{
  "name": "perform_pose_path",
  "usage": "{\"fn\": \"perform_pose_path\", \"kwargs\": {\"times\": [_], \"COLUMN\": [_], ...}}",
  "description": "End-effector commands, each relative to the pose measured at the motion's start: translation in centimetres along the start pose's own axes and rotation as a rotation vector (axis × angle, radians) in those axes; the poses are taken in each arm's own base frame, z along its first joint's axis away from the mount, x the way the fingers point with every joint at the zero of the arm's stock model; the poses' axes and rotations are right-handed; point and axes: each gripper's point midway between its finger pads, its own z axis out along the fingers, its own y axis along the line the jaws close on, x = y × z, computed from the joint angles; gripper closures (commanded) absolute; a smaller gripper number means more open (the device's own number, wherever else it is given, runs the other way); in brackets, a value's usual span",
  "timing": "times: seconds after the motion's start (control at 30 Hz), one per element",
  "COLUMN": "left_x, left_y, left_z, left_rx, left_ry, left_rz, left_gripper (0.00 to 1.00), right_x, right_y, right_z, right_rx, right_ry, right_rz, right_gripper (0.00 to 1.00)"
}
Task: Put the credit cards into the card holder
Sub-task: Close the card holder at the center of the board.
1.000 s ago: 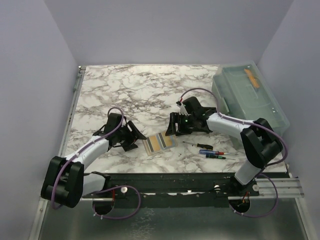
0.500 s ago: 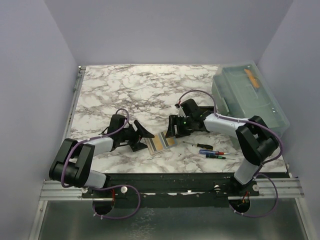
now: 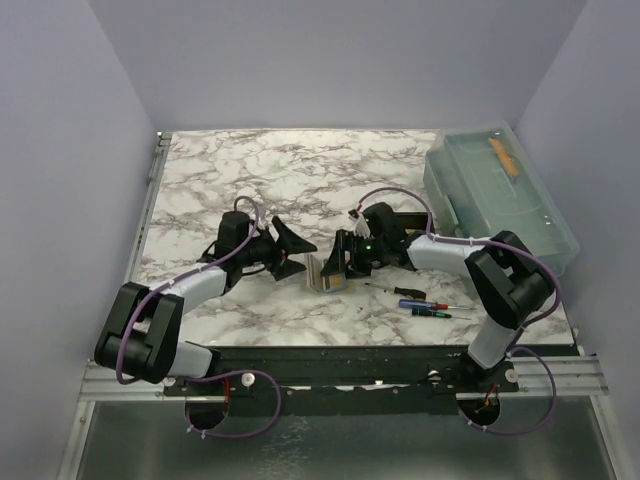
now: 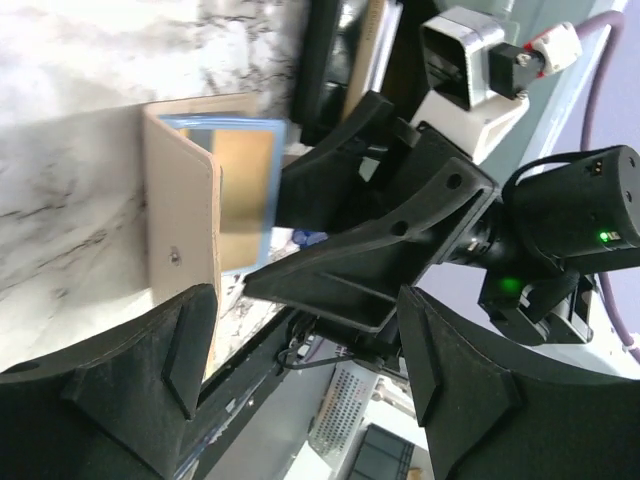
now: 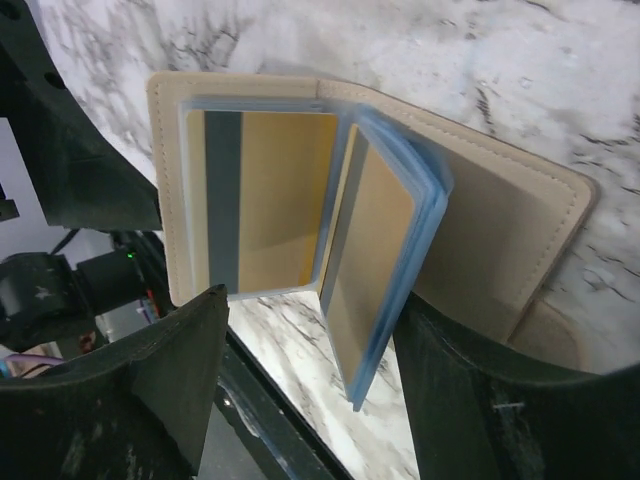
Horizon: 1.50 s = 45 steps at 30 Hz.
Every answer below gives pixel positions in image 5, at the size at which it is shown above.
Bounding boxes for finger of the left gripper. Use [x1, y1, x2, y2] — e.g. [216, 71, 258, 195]
[1, 1, 161, 230]

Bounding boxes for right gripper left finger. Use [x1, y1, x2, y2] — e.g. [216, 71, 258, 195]
[1, 285, 229, 479]

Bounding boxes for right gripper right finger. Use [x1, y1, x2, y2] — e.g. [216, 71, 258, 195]
[394, 295, 639, 479]

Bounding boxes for gold VIP card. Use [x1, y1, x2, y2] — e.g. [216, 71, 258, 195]
[183, 110, 338, 296]

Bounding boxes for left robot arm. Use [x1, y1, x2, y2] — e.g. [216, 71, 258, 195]
[1, 1, 161, 350]

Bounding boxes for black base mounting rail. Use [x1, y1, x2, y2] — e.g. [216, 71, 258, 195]
[114, 229, 361, 480]

